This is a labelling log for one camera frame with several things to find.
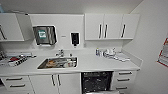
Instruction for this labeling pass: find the orange brown bowl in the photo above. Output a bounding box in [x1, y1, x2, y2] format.
[45, 59, 56, 68]

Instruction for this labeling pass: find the pile of white dishes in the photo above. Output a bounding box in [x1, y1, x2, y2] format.
[103, 47, 117, 58]

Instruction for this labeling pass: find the white three door wall cabinet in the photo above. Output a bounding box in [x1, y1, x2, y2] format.
[84, 13, 140, 42]

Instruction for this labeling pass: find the chrome faucet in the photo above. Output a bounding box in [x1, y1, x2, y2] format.
[54, 49, 65, 58]

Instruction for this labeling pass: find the white cup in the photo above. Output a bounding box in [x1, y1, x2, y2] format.
[66, 58, 77, 68]

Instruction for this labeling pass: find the steel drawer handle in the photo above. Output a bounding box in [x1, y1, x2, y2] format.
[116, 78, 131, 82]
[115, 86, 128, 90]
[118, 71, 134, 76]

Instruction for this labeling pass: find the small white bottle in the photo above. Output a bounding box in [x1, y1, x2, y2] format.
[99, 49, 105, 57]

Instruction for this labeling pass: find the grey paper towel dispenser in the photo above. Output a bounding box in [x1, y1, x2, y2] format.
[32, 25, 58, 46]

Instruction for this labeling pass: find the microwave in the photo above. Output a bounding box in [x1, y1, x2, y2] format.
[0, 74, 34, 94]

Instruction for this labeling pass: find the white narrow drawer unit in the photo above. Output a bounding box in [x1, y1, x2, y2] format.
[111, 69, 138, 94]

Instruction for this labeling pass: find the stainless steel dishwasher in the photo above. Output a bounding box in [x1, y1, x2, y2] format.
[80, 70, 120, 94]

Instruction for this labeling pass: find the small dark sink knob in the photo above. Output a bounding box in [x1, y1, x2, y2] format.
[68, 51, 73, 58]

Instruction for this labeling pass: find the stainless steel sink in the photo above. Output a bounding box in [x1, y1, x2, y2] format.
[37, 56, 78, 70]

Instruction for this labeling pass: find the black soap dispenser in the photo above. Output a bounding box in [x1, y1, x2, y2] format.
[69, 31, 81, 47]

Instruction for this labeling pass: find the white printed cloth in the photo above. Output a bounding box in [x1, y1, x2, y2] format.
[113, 52, 132, 63]

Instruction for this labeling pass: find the steel wall cabinet door handle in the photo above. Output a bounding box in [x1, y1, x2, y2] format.
[97, 23, 103, 39]
[120, 23, 127, 39]
[103, 23, 109, 39]

